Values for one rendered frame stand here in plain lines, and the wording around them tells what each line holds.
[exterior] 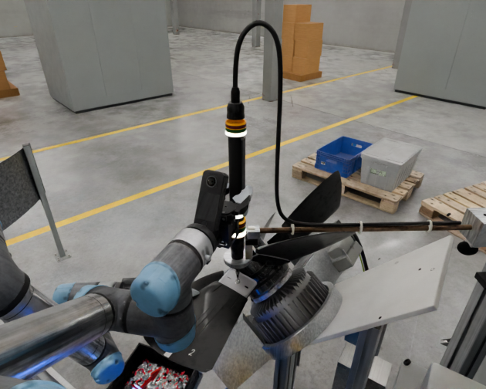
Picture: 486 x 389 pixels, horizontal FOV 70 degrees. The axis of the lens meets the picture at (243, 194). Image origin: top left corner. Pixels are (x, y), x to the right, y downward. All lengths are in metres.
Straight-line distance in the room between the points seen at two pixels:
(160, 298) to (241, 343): 0.52
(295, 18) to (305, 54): 0.80
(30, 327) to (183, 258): 0.22
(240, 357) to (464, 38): 7.31
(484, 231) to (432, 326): 1.73
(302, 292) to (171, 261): 0.48
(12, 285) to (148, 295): 0.28
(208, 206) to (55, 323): 0.31
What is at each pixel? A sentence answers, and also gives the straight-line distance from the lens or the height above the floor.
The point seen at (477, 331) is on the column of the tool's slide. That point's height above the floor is 1.01.
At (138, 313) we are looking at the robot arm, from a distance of 0.66.
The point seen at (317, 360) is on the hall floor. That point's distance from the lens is 2.30.
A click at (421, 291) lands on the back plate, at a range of 0.82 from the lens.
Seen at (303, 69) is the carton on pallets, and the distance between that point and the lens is 8.87.
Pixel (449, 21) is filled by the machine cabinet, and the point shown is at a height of 1.39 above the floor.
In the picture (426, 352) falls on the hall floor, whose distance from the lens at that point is 2.54.
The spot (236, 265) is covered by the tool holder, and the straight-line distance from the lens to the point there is 0.88.
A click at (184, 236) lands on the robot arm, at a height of 1.49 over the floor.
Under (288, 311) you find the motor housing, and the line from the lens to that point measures 0.96.
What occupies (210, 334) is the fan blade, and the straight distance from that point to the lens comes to 0.86.
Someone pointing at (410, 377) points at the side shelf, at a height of 0.86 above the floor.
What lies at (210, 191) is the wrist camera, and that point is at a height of 1.54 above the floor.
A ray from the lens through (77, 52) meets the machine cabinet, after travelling 6.77.
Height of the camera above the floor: 1.86
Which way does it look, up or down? 30 degrees down
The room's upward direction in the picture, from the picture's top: straight up
